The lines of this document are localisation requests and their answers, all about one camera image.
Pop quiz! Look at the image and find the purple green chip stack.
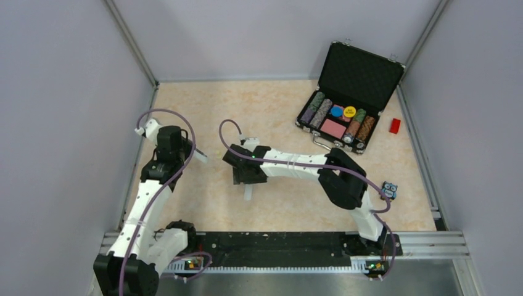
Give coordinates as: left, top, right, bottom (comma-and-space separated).
299, 91, 325, 124

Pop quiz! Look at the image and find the yellow big blind chip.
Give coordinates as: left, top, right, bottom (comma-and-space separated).
343, 106, 357, 118

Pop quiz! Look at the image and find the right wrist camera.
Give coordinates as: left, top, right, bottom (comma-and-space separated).
239, 134, 260, 152

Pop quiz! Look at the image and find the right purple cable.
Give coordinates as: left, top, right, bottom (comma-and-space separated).
218, 119, 398, 281

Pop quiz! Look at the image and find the white remote control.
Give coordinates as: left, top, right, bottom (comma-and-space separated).
193, 149, 208, 163

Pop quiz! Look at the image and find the brown orange chip stack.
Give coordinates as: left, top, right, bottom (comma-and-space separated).
355, 116, 376, 149

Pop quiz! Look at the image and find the black poker chip case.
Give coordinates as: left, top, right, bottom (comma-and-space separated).
295, 41, 405, 155

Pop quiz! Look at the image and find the white battery cover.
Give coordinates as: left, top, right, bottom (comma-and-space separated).
244, 184, 253, 201

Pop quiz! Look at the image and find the blue round chip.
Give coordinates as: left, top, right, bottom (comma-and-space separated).
330, 105, 344, 117

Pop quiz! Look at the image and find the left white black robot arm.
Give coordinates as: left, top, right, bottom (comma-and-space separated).
93, 125, 198, 295

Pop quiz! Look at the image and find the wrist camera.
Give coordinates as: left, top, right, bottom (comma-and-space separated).
239, 134, 260, 152
134, 118, 163, 145

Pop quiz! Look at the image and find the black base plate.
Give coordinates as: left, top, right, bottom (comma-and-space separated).
182, 231, 403, 268

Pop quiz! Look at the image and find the red toy brick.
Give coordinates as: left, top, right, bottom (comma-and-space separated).
389, 118, 402, 134

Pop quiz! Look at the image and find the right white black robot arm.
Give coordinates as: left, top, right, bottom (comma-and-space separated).
223, 144, 387, 254

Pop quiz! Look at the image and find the green red chip stack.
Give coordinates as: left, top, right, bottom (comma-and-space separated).
342, 109, 367, 144

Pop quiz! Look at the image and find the pink card deck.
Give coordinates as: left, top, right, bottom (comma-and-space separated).
320, 119, 347, 139

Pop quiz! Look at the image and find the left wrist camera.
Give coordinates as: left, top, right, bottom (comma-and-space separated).
134, 118, 163, 145

